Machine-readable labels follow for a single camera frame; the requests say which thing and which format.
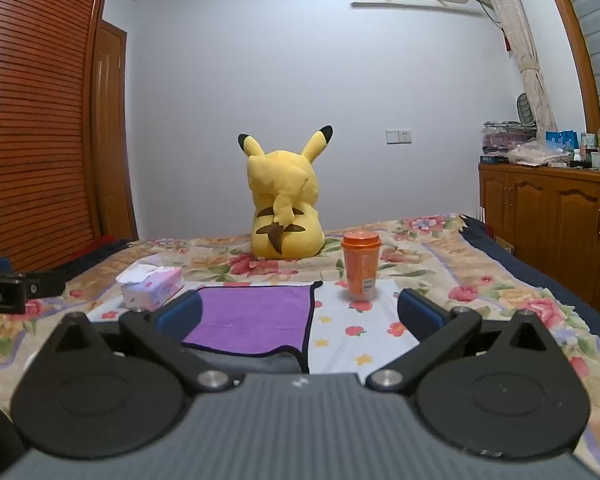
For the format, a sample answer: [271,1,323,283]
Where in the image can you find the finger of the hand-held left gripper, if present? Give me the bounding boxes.
[24,272,67,302]

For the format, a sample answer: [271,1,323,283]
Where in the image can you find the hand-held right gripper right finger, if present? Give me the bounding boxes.
[365,288,557,394]

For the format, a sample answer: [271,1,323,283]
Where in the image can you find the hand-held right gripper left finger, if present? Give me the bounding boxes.
[45,289,234,395]

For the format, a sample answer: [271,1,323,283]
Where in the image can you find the purple towel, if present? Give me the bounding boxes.
[180,281,325,375]

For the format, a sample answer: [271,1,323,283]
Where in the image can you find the pink tissue box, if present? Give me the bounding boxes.
[115,263,186,312]

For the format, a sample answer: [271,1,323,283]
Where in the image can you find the white flower print cloth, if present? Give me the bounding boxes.
[86,279,422,377]

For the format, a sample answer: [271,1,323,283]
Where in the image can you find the orange plastic cup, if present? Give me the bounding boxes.
[340,230,382,304]

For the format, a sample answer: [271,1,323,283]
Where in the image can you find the grey towel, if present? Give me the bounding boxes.
[199,347,307,377]

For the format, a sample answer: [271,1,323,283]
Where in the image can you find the dark blue bed sheet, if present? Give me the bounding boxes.
[460,213,600,347]

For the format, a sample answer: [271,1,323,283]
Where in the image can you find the yellow plush toy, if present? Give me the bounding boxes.
[237,124,334,261]

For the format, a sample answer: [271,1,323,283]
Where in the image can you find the wooden cabinet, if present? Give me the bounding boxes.
[478,155,600,324]

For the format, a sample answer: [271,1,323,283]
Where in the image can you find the wooden door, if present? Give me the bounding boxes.
[92,19,140,244]

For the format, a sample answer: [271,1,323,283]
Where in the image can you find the wooden louvered wardrobe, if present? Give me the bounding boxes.
[0,0,112,274]

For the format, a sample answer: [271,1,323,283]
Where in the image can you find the stack of folded clothes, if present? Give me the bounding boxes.
[481,119,539,157]

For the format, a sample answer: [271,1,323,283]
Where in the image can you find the clear bag of cloth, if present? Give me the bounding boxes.
[507,139,574,167]

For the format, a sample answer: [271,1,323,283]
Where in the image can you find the blue paper bag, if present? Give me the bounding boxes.
[544,129,580,154]

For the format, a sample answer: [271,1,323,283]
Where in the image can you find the dark woven fan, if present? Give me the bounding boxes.
[515,92,536,126]

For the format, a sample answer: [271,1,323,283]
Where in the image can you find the beige patterned curtain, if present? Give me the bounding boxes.
[472,0,559,135]

